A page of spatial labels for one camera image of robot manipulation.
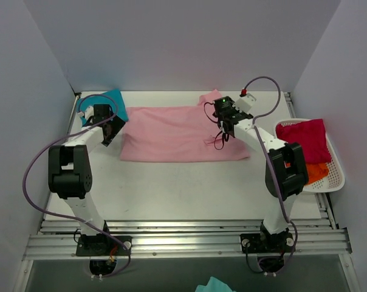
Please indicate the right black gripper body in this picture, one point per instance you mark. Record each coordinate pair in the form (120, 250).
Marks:
(219, 114)

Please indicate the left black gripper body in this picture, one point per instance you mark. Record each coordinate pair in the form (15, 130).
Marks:
(114, 131)

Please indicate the pink t shirt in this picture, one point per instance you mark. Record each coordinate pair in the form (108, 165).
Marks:
(177, 134)

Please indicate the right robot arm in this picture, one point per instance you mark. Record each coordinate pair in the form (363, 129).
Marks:
(286, 172)

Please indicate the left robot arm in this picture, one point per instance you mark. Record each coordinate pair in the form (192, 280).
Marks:
(69, 169)

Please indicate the folded teal t shirt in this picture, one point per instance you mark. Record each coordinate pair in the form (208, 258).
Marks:
(112, 98)

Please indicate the crimson t shirt in basket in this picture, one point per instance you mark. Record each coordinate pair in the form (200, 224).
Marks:
(311, 135)

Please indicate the orange t shirt in basket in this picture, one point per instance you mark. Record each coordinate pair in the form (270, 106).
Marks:
(316, 172)

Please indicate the white plastic basket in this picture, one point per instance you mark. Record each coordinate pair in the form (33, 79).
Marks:
(335, 179)

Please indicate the mint green cloth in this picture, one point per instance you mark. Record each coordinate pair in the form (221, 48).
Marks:
(214, 285)

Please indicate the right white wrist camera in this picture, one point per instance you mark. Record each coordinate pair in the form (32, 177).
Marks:
(245, 102)

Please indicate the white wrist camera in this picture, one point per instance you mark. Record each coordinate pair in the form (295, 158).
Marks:
(245, 102)
(86, 114)

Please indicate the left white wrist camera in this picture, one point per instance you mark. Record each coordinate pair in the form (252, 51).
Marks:
(86, 114)

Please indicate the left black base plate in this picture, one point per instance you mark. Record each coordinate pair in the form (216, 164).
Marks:
(101, 245)

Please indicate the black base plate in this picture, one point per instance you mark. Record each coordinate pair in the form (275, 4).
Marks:
(101, 245)
(259, 243)

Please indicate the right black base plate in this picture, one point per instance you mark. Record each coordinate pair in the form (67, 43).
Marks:
(259, 243)

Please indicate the aluminium rail frame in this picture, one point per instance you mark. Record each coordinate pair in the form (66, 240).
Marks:
(185, 239)

